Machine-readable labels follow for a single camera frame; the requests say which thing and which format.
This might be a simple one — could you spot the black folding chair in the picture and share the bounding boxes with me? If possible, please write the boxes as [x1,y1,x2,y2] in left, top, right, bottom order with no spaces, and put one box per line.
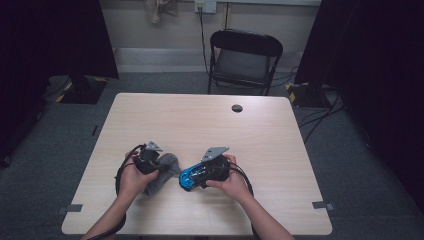
[207,28,284,97]

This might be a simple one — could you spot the blue toy car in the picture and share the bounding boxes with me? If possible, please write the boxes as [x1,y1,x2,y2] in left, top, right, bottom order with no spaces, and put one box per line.
[178,161,214,192]

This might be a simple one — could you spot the black stand base yellow tape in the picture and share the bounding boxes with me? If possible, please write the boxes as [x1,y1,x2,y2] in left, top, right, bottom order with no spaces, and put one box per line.
[284,81,331,109]
[41,74,109,105]

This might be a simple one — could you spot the beige hanging cloth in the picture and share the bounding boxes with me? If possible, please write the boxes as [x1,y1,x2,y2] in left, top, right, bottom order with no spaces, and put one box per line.
[143,0,178,24]

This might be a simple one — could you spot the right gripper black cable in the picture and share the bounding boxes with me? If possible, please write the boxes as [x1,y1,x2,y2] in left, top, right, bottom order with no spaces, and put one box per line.
[228,161,263,240]

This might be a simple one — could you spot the thin wall conduit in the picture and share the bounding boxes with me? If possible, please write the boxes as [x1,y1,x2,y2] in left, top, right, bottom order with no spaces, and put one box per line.
[223,2,232,30]

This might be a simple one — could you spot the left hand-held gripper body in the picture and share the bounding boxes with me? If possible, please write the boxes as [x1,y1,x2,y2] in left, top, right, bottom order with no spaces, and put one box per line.
[133,140,164,175]

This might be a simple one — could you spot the black floor cables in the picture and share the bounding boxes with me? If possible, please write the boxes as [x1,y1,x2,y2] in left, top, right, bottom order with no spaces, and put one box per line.
[298,86,346,144]

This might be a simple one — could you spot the person's left hand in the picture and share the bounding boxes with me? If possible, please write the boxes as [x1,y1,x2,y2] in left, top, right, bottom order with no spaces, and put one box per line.
[118,151,161,206]

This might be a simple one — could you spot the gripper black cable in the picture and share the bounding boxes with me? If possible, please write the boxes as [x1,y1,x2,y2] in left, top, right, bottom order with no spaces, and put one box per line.
[228,161,263,240]
[87,143,148,240]

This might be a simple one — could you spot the grey tape piece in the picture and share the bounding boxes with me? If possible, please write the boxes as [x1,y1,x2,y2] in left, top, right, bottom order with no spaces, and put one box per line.
[56,203,84,215]
[312,200,335,212]

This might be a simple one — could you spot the white wall socket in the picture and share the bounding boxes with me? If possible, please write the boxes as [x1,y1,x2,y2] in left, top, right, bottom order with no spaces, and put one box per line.
[194,0,218,14]

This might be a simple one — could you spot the black wall power cable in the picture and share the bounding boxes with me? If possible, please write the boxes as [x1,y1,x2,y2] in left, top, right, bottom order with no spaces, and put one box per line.
[198,6,211,76]

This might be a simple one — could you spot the black curtain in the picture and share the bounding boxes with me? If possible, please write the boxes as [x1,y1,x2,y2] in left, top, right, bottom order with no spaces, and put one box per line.
[0,0,120,168]
[294,0,424,214]

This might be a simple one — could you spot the grey fuzzy pouch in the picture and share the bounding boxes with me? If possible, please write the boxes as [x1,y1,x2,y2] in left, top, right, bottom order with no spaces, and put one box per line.
[143,152,183,197]

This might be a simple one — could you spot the person's right hand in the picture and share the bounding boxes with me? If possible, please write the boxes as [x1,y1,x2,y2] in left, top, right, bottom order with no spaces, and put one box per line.
[205,153,253,203]

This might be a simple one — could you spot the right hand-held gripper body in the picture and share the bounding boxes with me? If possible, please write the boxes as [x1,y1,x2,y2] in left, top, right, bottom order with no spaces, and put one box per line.
[199,146,232,183]

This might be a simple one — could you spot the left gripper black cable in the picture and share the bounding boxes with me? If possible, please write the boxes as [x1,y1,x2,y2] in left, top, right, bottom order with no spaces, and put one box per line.
[87,143,148,240]

